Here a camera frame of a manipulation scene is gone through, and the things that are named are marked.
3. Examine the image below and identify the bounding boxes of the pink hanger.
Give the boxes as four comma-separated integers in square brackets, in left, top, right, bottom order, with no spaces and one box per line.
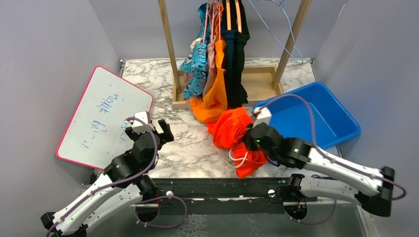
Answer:
[198,0,223,44]

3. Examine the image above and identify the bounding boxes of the wooden clothes rack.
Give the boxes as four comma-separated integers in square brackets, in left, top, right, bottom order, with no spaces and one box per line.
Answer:
[158,0,312,110]

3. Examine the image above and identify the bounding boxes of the orange shorts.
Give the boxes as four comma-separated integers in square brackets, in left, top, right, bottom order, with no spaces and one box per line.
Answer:
[189,3,230,125]

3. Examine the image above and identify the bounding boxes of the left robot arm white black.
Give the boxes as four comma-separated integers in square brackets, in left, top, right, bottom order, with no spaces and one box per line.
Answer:
[41,119,174,237]

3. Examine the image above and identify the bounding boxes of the pink beige shorts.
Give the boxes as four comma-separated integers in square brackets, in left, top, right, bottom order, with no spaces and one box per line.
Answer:
[183,0,218,99]

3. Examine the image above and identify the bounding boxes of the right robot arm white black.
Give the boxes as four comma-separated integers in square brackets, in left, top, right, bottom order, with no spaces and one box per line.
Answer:
[244,123,395,217]

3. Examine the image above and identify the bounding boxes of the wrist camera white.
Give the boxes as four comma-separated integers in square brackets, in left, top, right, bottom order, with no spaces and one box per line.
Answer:
[126,111,152,134]
[252,107,272,128]

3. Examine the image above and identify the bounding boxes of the navy shorts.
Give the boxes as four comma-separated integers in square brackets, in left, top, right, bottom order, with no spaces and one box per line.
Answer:
[221,0,236,109]

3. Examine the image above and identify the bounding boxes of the blue plastic bin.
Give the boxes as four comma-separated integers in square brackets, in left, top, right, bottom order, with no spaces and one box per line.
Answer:
[252,81,361,151]

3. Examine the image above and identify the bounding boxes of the black mounting rail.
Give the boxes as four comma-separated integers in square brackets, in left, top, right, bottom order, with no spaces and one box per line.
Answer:
[88,176,328,217]

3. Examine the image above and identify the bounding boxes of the red-orange shorts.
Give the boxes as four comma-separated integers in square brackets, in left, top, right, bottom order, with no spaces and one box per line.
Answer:
[207,107,267,179]

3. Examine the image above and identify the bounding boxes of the whiteboard with pink frame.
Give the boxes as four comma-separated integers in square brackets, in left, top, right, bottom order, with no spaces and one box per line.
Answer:
[56,66,154,169]

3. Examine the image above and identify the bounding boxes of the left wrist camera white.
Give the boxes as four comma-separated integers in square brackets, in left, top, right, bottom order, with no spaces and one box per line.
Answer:
[126,111,152,134]

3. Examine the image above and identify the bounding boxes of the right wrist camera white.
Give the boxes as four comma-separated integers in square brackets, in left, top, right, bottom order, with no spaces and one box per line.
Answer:
[252,107,272,128]

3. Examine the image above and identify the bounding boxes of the light blue wire hanger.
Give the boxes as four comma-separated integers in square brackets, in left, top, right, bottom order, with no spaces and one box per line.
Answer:
[247,0,304,65]

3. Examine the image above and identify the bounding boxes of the orange hanger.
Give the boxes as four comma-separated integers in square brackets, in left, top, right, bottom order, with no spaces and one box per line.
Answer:
[225,0,243,33]

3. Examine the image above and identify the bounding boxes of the black shorts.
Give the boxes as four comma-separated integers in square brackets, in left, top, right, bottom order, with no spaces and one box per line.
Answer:
[229,0,250,108]

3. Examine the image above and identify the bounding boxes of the blue shark print shorts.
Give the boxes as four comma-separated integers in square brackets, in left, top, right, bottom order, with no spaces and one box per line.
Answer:
[180,2,210,100]

